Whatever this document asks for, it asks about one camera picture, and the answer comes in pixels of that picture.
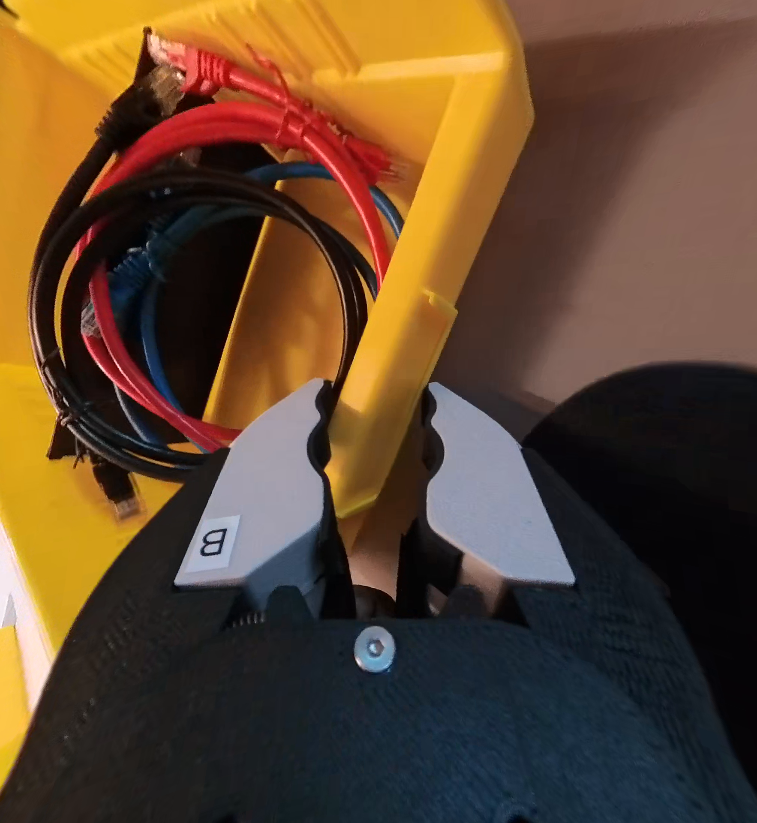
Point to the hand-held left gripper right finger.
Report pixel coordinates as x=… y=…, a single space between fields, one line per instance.
x=500 y=508

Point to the dark honeycomb seat cushion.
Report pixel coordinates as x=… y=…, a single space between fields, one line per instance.
x=687 y=514

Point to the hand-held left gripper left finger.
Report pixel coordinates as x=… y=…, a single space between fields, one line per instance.
x=256 y=495

